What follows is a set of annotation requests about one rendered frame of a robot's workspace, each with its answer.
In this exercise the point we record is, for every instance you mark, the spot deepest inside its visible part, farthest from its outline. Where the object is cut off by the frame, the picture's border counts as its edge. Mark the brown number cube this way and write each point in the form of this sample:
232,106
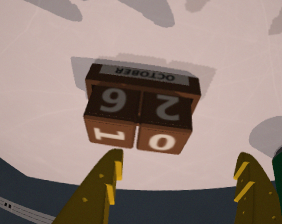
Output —
165,123
111,116

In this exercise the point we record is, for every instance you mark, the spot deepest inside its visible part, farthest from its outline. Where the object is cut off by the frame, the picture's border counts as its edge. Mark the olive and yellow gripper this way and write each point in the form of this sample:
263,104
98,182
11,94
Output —
258,201

